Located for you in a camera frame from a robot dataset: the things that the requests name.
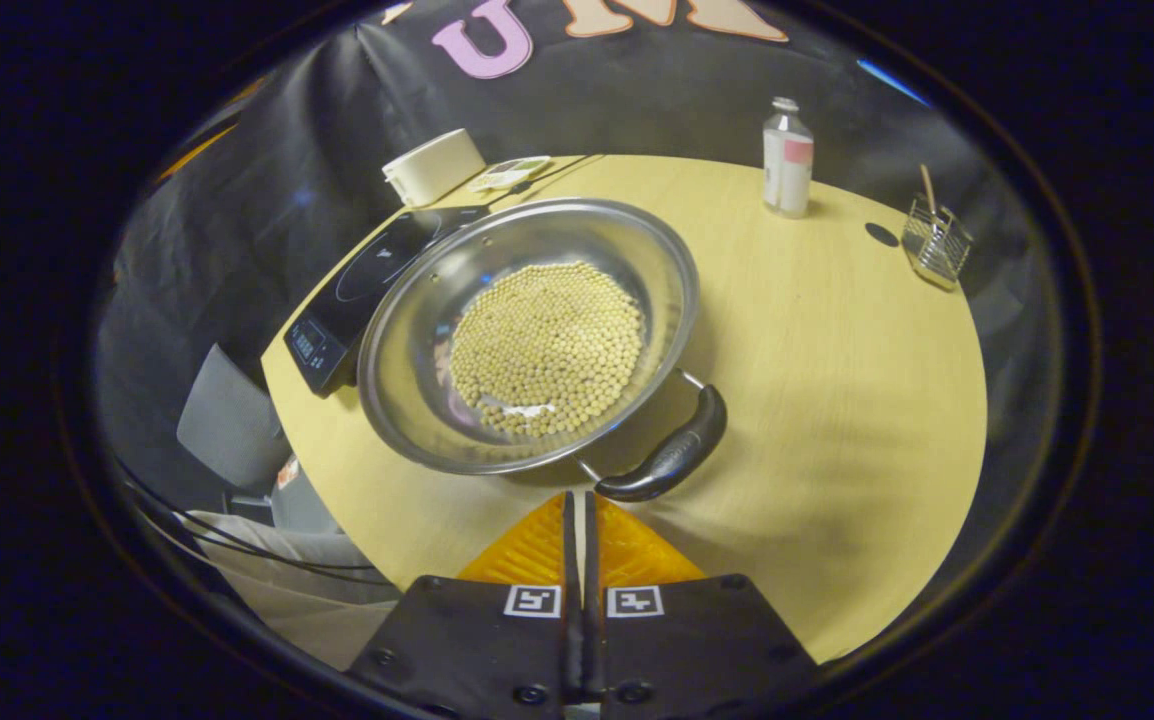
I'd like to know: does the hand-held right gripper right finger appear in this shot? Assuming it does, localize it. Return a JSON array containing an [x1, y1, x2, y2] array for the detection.
[[582, 490, 823, 720]]

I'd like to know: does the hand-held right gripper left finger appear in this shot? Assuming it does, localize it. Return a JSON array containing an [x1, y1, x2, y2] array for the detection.
[[347, 490, 583, 720]]

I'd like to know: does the steel pot with black handles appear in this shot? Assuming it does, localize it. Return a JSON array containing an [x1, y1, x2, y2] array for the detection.
[[357, 197, 728, 503]]

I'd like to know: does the black induction cooktop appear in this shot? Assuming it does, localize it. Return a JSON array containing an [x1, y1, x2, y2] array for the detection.
[[284, 205, 493, 399]]

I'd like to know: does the pile of soybeans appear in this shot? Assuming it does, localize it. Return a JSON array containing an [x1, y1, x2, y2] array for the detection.
[[449, 262, 646, 439]]

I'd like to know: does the grey chair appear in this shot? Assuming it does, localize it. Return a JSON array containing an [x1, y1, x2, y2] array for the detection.
[[175, 343, 290, 493]]

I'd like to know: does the white divided dish of beans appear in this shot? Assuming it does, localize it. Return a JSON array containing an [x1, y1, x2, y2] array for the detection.
[[467, 156, 553, 194]]

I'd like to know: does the white toaster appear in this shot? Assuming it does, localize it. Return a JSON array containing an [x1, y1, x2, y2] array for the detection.
[[382, 128, 487, 208]]

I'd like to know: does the small wire basket holder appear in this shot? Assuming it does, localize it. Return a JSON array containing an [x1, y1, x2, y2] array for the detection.
[[901, 195, 974, 291]]

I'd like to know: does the black power cable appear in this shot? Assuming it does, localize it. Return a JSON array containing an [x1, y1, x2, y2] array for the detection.
[[512, 153, 606, 194]]

